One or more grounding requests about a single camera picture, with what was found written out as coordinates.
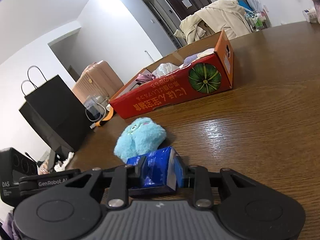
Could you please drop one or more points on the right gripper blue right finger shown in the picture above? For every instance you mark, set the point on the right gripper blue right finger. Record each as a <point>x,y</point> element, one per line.
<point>184,176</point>

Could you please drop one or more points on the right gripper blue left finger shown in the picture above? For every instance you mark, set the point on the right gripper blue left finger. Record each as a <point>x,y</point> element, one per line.
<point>136,175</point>

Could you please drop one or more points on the blue tissue packet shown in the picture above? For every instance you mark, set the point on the blue tissue packet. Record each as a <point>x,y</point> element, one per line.
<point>160,173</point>

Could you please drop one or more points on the light blue plush toy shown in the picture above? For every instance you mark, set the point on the light blue plush toy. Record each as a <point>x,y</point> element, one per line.
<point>142,136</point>

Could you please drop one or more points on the black paper bag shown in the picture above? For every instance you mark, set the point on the black paper bag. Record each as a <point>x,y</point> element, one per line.
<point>57,116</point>

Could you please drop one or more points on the magenta satin cloth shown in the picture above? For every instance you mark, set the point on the magenta satin cloth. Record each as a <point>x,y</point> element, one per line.
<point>144,78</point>

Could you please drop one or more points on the pink suitcase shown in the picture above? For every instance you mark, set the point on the pink suitcase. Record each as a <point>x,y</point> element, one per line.
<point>97,79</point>

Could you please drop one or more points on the light pink folded cloth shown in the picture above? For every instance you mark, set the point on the light pink folded cloth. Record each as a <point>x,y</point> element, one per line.
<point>164,69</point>

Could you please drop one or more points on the red orange cardboard box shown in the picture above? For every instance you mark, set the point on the red orange cardboard box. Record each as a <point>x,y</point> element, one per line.
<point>206,76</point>

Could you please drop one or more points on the purple checked pillow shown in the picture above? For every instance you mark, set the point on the purple checked pillow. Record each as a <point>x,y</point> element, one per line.
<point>188,60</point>

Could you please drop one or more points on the white yellow plush toy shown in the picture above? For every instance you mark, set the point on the white yellow plush toy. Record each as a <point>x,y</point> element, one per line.
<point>206,52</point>

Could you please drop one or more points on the beige coat on chair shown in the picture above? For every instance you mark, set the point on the beige coat on chair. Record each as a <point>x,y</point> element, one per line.
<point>221,15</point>

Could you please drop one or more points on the white storage rack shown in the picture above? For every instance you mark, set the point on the white storage rack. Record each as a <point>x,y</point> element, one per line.
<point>256,16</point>

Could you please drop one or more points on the small white jar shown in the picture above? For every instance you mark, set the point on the small white jar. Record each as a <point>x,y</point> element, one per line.
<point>310,15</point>

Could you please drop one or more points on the orange strap tool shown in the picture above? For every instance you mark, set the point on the orange strap tool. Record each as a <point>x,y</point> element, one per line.
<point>106,118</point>

